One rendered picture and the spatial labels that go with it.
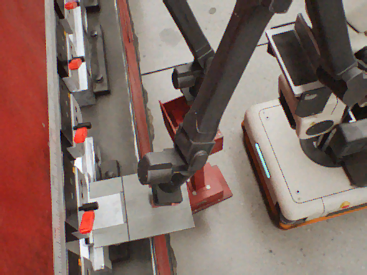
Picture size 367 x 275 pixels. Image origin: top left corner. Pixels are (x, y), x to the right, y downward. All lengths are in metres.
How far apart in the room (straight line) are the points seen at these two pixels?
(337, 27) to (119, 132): 0.77
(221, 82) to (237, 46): 0.08
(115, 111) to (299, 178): 0.94
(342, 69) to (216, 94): 0.30
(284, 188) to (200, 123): 1.13
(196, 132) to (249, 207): 1.35
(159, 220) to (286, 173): 0.96
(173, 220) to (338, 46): 0.58
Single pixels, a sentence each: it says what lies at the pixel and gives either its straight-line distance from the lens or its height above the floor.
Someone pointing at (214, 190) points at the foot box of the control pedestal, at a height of 0.12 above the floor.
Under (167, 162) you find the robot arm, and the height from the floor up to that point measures 1.25.
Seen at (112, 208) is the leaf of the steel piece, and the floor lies 1.00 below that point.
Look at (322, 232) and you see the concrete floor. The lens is 2.13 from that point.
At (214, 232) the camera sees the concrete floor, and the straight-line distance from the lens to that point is 2.06.
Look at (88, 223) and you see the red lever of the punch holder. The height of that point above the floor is 1.26.
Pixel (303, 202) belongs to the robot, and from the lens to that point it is 1.86.
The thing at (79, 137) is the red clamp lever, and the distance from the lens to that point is 0.88.
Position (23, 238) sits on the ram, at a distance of 0.61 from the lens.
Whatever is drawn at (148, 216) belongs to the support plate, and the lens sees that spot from 1.06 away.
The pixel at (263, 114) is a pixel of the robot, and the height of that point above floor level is 0.28.
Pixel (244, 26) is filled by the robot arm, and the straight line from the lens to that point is 0.68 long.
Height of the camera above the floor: 2.01
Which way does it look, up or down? 63 degrees down
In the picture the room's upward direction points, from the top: 9 degrees counter-clockwise
